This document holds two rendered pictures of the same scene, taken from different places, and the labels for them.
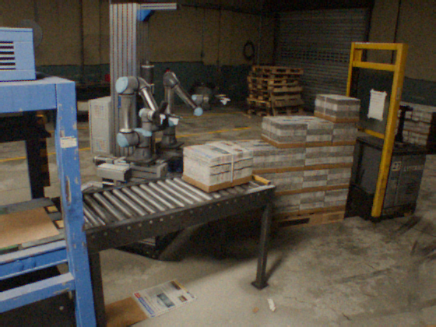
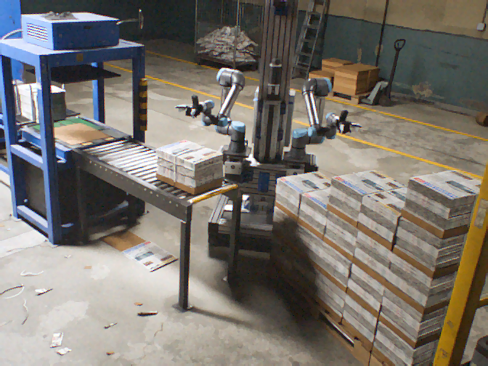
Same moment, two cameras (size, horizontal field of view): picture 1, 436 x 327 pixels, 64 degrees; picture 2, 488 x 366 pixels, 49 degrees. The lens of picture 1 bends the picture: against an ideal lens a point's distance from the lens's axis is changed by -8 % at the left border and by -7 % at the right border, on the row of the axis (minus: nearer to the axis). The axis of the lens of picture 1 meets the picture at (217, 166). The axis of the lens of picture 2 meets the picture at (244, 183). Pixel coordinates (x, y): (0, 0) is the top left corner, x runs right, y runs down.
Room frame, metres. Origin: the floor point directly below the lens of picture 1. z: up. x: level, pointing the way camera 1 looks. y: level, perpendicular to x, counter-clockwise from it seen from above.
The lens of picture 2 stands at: (2.05, -3.49, 2.30)
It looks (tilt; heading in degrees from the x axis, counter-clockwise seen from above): 23 degrees down; 78
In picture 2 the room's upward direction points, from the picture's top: 4 degrees clockwise
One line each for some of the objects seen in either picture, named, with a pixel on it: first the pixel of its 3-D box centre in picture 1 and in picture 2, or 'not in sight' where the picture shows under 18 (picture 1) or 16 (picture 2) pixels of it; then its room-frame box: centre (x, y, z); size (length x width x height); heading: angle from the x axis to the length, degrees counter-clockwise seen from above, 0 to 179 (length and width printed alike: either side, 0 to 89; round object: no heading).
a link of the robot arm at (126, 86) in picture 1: (127, 112); (226, 102); (2.77, 0.70, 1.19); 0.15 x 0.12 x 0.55; 136
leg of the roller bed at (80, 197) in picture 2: (99, 304); (81, 204); (1.62, 0.62, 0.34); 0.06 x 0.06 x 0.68; 38
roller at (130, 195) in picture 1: (139, 202); (136, 161); (2.06, 0.46, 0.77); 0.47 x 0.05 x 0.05; 38
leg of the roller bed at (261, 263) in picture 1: (263, 245); (184, 264); (2.37, -0.36, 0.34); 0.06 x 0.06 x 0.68; 38
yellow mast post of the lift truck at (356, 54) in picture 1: (348, 121); not in sight; (4.13, -1.47, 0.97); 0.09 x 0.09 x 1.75; 20
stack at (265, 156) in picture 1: (266, 184); (340, 259); (3.43, -0.49, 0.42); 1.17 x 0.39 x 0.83; 110
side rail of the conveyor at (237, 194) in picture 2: (149, 188); (178, 165); (2.38, 0.45, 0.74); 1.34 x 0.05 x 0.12; 128
